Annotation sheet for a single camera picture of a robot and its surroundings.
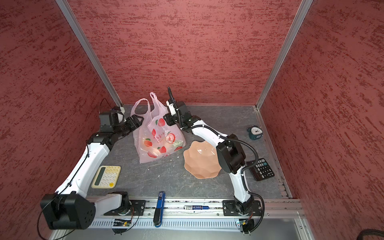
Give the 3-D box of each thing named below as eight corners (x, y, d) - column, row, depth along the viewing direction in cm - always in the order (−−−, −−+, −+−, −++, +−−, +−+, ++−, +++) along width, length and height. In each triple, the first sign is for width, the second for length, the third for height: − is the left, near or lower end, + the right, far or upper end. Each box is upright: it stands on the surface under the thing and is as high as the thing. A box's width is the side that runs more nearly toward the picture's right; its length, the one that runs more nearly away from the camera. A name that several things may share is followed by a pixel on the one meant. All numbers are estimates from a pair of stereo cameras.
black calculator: (254, 182, 85) (256, 180, 82) (246, 163, 92) (247, 161, 90) (274, 177, 87) (277, 175, 84) (264, 159, 94) (267, 157, 91)
